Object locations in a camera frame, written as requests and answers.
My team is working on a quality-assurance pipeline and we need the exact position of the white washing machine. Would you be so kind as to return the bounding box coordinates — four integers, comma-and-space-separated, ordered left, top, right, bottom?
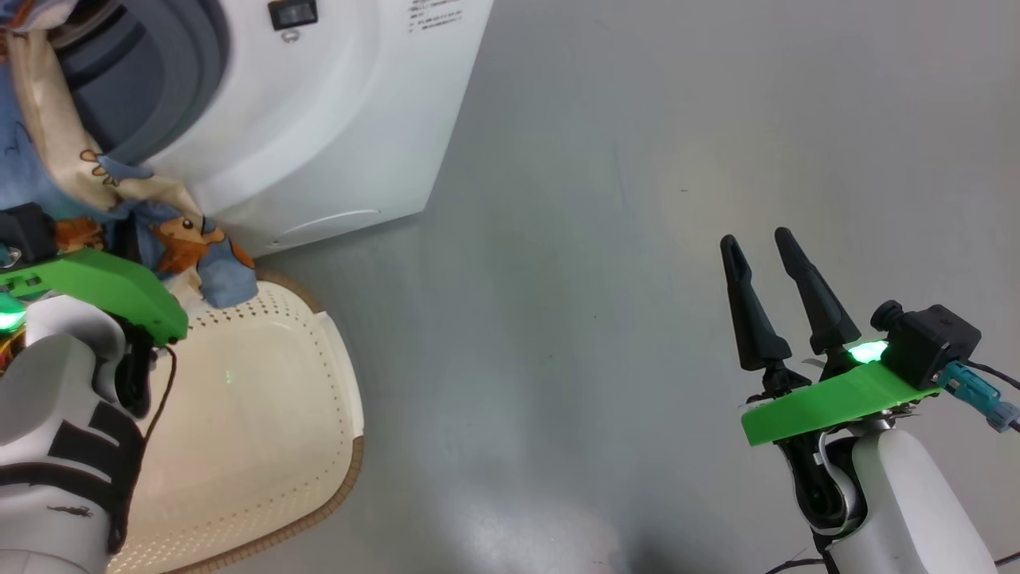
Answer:
0, 0, 496, 258

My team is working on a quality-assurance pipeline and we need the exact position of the cream blue bear print garment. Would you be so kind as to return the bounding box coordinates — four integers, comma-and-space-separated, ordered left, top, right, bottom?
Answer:
0, 0, 258, 311

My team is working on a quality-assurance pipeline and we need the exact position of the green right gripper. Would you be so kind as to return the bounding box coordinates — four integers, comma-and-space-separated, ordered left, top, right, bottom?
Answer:
720, 227, 942, 446

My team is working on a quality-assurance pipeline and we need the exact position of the round white filter cover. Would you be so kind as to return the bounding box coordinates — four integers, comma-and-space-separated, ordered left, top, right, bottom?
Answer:
269, 208, 384, 250

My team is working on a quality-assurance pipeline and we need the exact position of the grey rubber door gasket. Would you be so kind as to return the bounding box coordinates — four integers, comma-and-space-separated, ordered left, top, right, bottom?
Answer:
54, 0, 233, 166

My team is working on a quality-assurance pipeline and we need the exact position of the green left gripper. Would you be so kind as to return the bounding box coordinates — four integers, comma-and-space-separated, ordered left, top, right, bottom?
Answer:
0, 249, 190, 346

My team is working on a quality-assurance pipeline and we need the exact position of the teal right camera connector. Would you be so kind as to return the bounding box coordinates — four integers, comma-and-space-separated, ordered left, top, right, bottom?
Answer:
940, 360, 1020, 434

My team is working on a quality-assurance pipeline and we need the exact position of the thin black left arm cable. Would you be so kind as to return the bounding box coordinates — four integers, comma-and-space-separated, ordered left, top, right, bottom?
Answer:
112, 344, 179, 552

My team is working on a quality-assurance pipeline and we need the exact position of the cream perforated laundry basket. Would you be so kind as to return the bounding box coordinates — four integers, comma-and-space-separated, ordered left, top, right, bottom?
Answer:
108, 271, 367, 574

